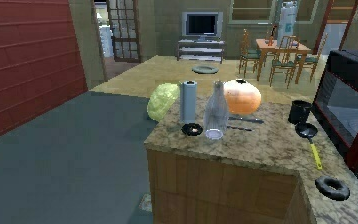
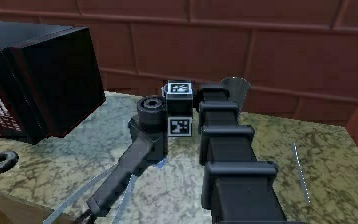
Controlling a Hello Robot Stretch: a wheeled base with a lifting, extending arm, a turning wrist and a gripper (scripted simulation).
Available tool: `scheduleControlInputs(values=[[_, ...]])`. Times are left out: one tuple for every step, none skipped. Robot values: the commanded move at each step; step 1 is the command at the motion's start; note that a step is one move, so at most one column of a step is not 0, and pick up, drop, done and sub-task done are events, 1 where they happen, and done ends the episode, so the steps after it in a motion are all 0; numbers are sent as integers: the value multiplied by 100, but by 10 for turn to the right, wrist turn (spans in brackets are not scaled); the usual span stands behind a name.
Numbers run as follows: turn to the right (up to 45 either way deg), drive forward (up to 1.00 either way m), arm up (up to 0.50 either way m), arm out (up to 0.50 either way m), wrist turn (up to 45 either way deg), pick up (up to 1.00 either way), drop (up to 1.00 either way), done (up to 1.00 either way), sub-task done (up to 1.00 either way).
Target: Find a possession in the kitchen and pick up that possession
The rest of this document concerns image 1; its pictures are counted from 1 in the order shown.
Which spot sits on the wooden kitchen counter marble top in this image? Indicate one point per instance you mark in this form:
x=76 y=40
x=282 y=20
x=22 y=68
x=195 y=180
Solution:
x=253 y=166

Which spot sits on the grey cylinder container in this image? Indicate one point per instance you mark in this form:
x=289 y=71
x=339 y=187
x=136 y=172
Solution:
x=188 y=101

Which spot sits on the small black dish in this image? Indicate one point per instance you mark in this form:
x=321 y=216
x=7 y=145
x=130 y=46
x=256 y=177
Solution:
x=191 y=129

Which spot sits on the green cabbage head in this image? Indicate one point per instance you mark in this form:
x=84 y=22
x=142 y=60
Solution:
x=160 y=101

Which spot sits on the clear glass bottle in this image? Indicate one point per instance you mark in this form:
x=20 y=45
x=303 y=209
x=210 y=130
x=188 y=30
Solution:
x=216 y=110

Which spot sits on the grey round floor plate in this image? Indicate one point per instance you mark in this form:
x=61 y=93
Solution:
x=205 y=69

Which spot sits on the dark thin utensil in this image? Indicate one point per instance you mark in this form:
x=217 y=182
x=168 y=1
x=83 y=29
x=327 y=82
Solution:
x=240 y=128

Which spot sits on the orange round vase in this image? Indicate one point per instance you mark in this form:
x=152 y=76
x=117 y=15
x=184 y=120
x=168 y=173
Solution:
x=242 y=97

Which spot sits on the grey television stand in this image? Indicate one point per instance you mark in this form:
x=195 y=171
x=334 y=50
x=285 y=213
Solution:
x=201 y=50

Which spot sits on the dark knife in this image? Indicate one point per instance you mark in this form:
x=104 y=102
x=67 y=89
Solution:
x=247 y=119

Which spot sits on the grey television set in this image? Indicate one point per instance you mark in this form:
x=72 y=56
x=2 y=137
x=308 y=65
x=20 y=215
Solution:
x=202 y=25

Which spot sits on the wooden chair green seat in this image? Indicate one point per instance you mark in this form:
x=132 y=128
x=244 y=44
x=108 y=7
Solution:
x=248 y=53
x=312 y=60
x=283 y=60

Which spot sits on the brown glazed room door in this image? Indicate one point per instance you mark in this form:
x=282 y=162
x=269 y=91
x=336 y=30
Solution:
x=123 y=30

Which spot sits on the orange wooden dining table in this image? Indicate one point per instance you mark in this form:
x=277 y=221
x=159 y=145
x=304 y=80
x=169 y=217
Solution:
x=273 y=48

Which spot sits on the black mug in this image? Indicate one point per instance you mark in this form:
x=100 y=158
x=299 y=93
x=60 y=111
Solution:
x=299 y=111

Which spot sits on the green framed window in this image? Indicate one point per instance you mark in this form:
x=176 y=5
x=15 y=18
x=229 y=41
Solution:
x=252 y=11

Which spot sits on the white tall appliance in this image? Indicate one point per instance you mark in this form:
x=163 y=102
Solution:
x=288 y=20

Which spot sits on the black red microwave oven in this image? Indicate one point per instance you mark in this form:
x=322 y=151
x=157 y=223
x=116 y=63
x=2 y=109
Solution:
x=347 y=106

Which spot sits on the red brown door frame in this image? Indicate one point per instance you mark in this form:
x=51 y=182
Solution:
x=337 y=23

